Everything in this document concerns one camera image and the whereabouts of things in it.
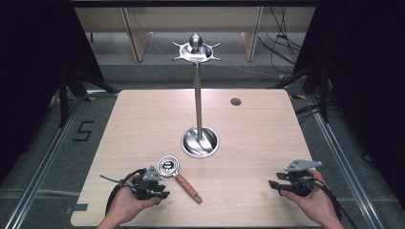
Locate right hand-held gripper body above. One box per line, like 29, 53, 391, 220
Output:
284, 158, 324, 198

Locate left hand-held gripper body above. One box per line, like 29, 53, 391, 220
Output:
133, 165, 163, 200

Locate metal strainer with wooden handle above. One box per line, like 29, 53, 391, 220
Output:
157, 156, 203, 205

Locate metal utensil stand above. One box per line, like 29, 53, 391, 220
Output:
171, 33, 224, 159

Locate person's left hand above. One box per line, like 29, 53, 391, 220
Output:
104, 174, 161, 227

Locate person's right hand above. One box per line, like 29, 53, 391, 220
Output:
280, 168, 339, 224

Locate black tape strip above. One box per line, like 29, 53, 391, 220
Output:
64, 203, 89, 216

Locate black metal stand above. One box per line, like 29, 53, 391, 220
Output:
57, 65, 121, 129
266, 61, 330, 124

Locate dark curtain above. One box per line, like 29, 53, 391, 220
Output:
291, 0, 405, 201
0, 0, 105, 187

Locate beige wooden desk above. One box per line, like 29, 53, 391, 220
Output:
74, 6, 317, 63

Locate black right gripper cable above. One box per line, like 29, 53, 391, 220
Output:
302, 177, 358, 229

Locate aluminium floor rail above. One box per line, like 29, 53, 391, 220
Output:
3, 94, 86, 229
305, 94, 397, 229

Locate black floor cables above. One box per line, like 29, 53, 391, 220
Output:
294, 100, 344, 124

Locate white floor cable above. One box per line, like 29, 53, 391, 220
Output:
208, 62, 283, 81

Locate bundle of black hanging cables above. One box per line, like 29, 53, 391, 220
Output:
257, 6, 304, 74

